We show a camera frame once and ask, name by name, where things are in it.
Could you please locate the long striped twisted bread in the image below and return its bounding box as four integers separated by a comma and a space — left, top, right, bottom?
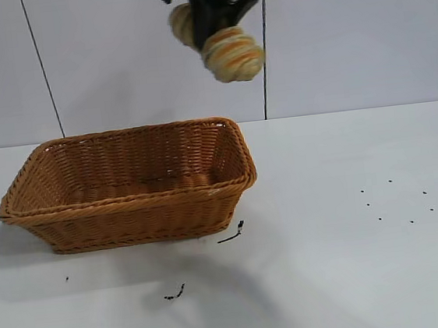
165, 0, 268, 90

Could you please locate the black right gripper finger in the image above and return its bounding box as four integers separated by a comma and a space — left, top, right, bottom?
189, 0, 234, 55
221, 0, 265, 29

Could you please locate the brown woven wicker basket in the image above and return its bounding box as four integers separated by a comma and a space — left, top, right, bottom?
0, 113, 264, 262

